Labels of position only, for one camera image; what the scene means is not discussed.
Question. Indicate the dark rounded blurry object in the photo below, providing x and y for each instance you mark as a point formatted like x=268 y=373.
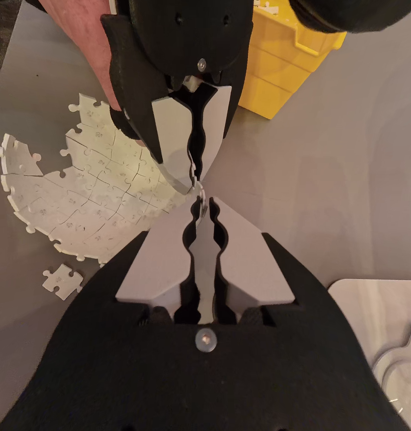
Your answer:
x=353 y=13

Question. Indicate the partly built puzzle ball shell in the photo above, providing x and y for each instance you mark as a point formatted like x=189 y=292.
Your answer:
x=90 y=202

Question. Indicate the yellow plastic bin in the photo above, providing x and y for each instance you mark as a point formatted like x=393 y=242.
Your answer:
x=276 y=67

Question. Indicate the person's left forearm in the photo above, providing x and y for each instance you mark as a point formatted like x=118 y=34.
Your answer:
x=74 y=40

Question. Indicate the white loose puzzle piece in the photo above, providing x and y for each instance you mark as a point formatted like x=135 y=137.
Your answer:
x=62 y=281

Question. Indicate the single curved puzzle piece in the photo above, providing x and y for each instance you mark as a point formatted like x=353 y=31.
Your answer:
x=203 y=210

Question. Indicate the pile of white puzzle pieces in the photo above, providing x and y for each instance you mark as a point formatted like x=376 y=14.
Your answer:
x=272 y=8

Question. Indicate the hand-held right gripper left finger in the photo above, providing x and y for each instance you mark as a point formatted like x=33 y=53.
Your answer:
x=151 y=269

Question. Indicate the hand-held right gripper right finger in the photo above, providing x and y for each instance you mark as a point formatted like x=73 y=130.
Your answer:
x=256 y=269

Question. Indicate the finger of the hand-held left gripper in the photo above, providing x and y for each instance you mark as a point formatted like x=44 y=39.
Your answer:
x=215 y=118
x=173 y=134

